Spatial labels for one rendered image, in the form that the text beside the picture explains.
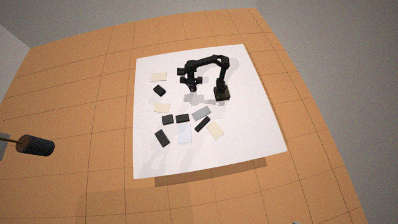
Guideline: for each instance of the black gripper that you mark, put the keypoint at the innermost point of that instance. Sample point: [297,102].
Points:
[199,80]

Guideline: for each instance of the beige flat square plate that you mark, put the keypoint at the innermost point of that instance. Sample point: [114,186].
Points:
[158,76]

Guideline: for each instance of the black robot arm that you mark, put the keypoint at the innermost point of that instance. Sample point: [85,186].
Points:
[192,65]

